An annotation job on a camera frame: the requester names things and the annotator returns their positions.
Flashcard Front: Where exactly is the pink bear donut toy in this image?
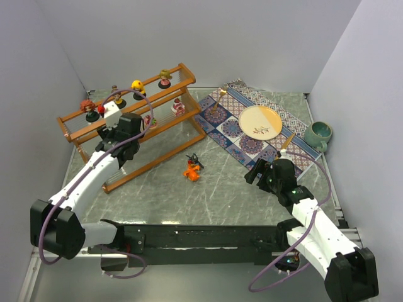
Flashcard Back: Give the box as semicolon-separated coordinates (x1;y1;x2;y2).
143;115;157;129

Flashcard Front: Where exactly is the brown hair yellow figurine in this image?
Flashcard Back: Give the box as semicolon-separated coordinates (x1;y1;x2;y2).
111;85;127;109

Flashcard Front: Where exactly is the red hair green figurine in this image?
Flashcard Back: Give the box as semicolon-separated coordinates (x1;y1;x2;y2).
80;99;99;123

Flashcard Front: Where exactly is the pink bear cake toy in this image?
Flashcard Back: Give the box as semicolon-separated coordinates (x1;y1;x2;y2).
171;98;186;116

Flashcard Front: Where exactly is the blonde pink dress figurine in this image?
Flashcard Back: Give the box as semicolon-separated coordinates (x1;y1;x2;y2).
158;69;172;89

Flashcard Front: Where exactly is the black dragon toy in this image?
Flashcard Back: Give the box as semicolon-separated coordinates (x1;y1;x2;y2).
186;153;204;169

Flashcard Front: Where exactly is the orange dragon toy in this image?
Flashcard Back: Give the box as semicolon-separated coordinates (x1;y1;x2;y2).
183;163;201;182

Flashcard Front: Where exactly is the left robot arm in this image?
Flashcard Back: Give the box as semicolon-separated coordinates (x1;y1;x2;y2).
30;113;144;259

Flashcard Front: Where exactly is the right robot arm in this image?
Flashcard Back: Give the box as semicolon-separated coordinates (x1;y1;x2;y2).
244;157;379;301

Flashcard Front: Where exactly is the orange wooden acrylic shelf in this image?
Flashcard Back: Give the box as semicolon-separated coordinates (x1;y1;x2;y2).
57;63;206;193

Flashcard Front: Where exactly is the cream and orange plate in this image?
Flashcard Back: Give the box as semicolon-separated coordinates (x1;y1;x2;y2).
238;105;283;141

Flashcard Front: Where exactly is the teal ceramic mug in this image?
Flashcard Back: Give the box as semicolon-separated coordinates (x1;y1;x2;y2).
304;121;332;153

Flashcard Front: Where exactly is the gold fork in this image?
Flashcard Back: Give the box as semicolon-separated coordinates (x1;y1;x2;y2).
210;84;228;114

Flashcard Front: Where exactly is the black base beam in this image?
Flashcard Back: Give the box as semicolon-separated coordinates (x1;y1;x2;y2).
108;223;289;266

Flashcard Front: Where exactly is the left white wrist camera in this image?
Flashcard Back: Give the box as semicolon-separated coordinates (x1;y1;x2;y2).
98;101;122;129

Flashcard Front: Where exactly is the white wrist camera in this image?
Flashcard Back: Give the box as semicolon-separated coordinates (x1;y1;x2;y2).
98;101;122;129
275;149;290;160

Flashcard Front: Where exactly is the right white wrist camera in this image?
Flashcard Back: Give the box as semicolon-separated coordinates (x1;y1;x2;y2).
275;149;290;160

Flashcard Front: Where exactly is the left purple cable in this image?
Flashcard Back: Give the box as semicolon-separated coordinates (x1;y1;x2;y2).
38;88;155;279

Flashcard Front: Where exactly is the purple cable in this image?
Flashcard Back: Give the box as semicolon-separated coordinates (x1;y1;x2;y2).
247;150;332;293
38;88;155;279

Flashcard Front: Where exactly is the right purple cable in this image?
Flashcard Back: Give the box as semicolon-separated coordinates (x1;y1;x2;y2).
247;150;332;293

